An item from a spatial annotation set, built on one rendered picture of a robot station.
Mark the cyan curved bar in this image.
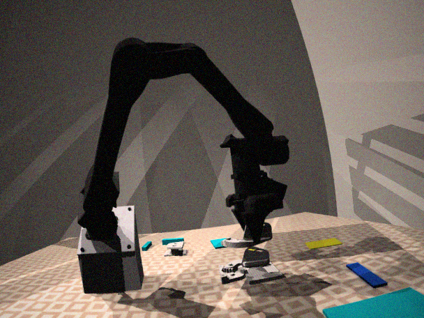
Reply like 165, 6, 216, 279
142, 241, 152, 251

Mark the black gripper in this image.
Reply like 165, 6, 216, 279
226, 166, 284, 244

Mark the yellow flat rectangular plate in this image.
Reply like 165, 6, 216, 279
305, 238, 342, 249

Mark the teal rectangular bar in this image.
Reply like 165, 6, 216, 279
162, 238, 184, 245

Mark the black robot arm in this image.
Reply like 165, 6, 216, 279
77, 38, 289, 241

